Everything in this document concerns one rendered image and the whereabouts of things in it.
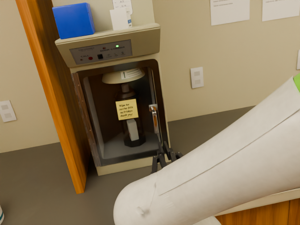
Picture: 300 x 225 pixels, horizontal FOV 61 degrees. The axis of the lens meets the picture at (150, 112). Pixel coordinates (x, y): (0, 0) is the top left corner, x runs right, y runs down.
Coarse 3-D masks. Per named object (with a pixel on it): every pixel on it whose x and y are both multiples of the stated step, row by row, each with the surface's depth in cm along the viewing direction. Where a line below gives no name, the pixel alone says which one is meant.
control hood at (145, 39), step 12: (144, 24) 87; (156, 24) 79; (84, 36) 76; (96, 36) 76; (108, 36) 77; (120, 36) 78; (132, 36) 79; (144, 36) 80; (156, 36) 81; (60, 48) 78; (72, 48) 79; (132, 48) 84; (144, 48) 86; (156, 48) 87; (72, 60) 84; (108, 60) 88
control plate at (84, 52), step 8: (128, 40) 80; (80, 48) 79; (88, 48) 80; (96, 48) 81; (112, 48) 82; (120, 48) 83; (128, 48) 84; (80, 56) 83; (88, 56) 84; (96, 56) 84; (104, 56) 85; (112, 56) 86; (120, 56) 87
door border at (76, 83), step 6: (78, 78) 90; (78, 84) 91; (78, 90) 92; (78, 96) 93; (84, 102) 94; (84, 108) 95; (84, 114) 96; (84, 126) 97; (90, 126) 98; (90, 132) 99; (90, 138) 100; (96, 150) 102; (96, 156) 103; (96, 162) 104
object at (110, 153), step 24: (96, 72) 91; (120, 72) 92; (144, 72) 93; (96, 96) 94; (120, 96) 95; (144, 96) 96; (96, 120) 97; (120, 120) 98; (144, 120) 100; (96, 144) 101; (120, 144) 102; (144, 144) 104; (168, 144) 105
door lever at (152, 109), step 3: (150, 108) 98; (153, 108) 97; (150, 111) 98; (153, 111) 94; (153, 114) 94; (156, 114) 94; (153, 117) 94; (156, 117) 95; (153, 120) 95; (156, 120) 95; (153, 123) 96; (156, 123) 95; (156, 126) 96; (156, 129) 96; (156, 132) 97
